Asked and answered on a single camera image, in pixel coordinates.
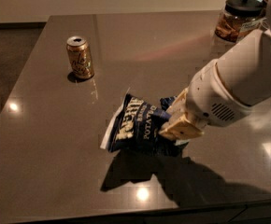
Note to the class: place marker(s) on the blue potato chip bag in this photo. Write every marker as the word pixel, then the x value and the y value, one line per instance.
pixel 136 125

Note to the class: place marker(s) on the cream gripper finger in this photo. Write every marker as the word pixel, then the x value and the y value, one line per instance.
pixel 179 129
pixel 178 107

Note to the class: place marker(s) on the gold soda can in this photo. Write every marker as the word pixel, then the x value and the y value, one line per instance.
pixel 80 57

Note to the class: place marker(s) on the glass jar with black lid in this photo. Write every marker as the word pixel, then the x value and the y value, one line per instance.
pixel 238 19

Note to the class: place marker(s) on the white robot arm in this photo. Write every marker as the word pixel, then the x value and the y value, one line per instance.
pixel 245 69

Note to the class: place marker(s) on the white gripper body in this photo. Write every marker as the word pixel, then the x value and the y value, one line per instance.
pixel 210 97

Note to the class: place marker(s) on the small blue snack packet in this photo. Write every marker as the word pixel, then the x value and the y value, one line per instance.
pixel 166 102

